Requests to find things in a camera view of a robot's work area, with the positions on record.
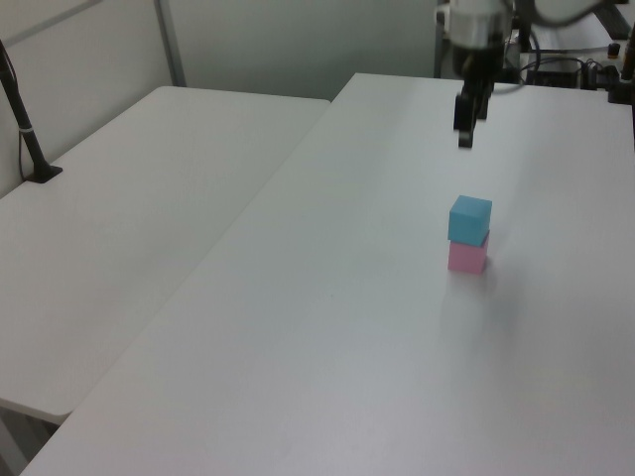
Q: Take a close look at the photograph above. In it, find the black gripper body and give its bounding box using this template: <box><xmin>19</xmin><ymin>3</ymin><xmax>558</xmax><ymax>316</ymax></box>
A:
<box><xmin>450</xmin><ymin>42</ymin><xmax>504</xmax><ymax>101</ymax></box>

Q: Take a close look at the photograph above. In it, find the blue cube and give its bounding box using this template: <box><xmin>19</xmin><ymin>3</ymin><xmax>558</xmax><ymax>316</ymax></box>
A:
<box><xmin>447</xmin><ymin>194</ymin><xmax>494</xmax><ymax>248</ymax></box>

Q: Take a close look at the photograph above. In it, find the pink cube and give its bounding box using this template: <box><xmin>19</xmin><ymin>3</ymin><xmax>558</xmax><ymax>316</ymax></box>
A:
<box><xmin>446</xmin><ymin>229</ymin><xmax>491</xmax><ymax>275</ymax></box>

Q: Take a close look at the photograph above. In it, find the black electronics box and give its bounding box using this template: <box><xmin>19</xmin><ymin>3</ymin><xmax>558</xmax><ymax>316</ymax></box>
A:
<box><xmin>525</xmin><ymin>58</ymin><xmax>584</xmax><ymax>89</ymax></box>

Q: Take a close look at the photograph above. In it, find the white side table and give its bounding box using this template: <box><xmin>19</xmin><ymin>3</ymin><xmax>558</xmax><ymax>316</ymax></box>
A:
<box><xmin>0</xmin><ymin>84</ymin><xmax>333</xmax><ymax>428</ymax></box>

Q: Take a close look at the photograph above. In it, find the black pole with base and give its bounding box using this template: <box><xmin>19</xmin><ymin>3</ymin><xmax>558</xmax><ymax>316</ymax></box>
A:
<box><xmin>0</xmin><ymin>38</ymin><xmax>64</xmax><ymax>186</ymax></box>

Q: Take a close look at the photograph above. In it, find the black camera clamp mount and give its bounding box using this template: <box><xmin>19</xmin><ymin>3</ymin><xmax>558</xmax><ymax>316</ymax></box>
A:
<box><xmin>605</xmin><ymin>41</ymin><xmax>635</xmax><ymax>107</ymax></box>

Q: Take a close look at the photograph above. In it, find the grey metal partition post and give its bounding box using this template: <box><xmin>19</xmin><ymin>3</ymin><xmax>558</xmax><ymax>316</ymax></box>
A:
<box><xmin>152</xmin><ymin>0</ymin><xmax>189</xmax><ymax>88</ymax></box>

